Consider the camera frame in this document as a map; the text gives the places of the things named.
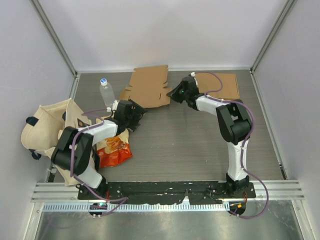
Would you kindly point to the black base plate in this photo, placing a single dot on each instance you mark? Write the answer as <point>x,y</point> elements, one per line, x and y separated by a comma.
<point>166,192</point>

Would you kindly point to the slotted cable duct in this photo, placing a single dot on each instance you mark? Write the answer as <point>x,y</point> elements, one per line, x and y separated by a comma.
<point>89,206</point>

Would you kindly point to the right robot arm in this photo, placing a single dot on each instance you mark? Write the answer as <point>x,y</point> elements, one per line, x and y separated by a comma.
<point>235,123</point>

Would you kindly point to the left aluminium frame post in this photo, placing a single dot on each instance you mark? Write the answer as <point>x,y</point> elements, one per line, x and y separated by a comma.
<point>59,46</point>

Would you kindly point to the cassava chips bag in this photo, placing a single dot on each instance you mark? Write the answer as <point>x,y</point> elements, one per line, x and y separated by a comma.
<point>114,151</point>

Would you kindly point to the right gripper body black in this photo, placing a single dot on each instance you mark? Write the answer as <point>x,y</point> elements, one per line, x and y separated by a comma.
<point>180,95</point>

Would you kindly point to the right aluminium frame post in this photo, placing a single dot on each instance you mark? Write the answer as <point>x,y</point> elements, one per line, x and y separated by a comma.
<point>288,6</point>

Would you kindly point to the large brown cardboard box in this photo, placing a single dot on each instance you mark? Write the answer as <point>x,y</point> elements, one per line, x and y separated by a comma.
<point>218,85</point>

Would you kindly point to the beige canvas tote bag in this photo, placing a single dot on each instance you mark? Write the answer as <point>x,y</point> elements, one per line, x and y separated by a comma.
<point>43,130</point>

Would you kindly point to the small cardboard box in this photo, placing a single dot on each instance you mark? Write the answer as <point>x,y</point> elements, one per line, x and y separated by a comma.
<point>148,87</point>

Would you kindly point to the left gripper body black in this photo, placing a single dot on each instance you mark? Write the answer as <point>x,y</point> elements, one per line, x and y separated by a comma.
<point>133,120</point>

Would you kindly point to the aluminium frame post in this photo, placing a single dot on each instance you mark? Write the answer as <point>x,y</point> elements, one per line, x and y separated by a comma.
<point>59,46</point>
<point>288,6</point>

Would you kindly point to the clear plastic water bottle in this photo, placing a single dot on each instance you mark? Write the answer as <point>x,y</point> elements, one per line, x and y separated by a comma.
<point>107,93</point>

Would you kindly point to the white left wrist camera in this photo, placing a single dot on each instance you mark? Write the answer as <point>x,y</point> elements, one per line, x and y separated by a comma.
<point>113,106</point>

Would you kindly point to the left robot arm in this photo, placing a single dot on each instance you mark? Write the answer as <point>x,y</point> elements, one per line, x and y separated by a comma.
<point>75,147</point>

